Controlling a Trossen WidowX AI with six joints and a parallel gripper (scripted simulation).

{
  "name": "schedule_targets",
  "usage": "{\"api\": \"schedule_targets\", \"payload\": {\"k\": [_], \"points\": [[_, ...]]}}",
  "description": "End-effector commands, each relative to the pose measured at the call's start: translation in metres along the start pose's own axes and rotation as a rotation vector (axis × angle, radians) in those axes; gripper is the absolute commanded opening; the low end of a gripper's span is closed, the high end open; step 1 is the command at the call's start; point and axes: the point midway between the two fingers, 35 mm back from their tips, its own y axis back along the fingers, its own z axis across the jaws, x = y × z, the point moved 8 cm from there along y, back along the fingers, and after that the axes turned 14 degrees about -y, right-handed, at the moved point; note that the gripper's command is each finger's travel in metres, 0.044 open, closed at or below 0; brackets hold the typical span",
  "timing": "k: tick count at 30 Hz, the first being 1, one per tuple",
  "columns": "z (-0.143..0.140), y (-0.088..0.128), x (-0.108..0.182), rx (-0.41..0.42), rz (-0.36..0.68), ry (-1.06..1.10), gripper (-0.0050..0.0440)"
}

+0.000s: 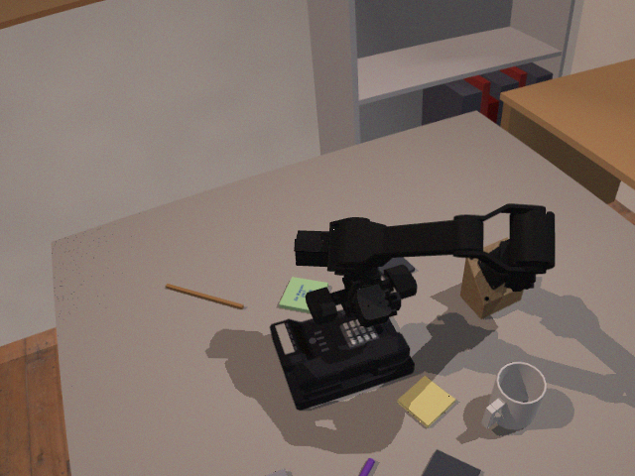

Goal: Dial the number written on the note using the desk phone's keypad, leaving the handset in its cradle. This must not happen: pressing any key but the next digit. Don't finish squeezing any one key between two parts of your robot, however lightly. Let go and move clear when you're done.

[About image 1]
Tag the black desk phone casing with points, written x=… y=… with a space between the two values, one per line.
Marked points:
x=297 y=342

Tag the grey mug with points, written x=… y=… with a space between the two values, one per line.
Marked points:
x=521 y=383

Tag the grey phone keypad with white keys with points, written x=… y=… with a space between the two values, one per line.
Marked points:
x=356 y=335

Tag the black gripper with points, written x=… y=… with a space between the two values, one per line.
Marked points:
x=322 y=304

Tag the yellow sticky note pad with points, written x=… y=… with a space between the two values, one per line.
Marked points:
x=426 y=401

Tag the light green sticky note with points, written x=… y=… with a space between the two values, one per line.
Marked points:
x=294 y=297

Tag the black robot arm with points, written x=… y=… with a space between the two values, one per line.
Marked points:
x=352 y=247

